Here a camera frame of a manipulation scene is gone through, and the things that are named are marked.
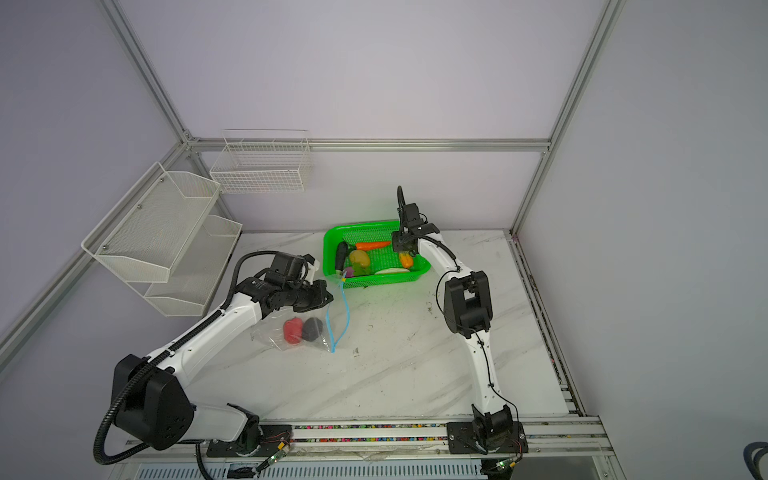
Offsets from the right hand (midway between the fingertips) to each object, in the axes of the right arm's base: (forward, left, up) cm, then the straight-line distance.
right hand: (401, 238), depth 103 cm
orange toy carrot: (+3, +15, -7) cm, 17 cm away
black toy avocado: (-32, +27, -6) cm, 42 cm away
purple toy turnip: (-9, +18, -8) cm, 22 cm away
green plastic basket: (+7, +12, -4) cm, 15 cm away
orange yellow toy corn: (-4, -2, -8) cm, 9 cm away
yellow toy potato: (-3, +15, -7) cm, 17 cm away
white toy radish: (-10, +3, -6) cm, 12 cm away
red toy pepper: (-33, +32, -7) cm, 47 cm away
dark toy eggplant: (-2, +22, -7) cm, 23 cm away
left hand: (-29, +19, +5) cm, 35 cm away
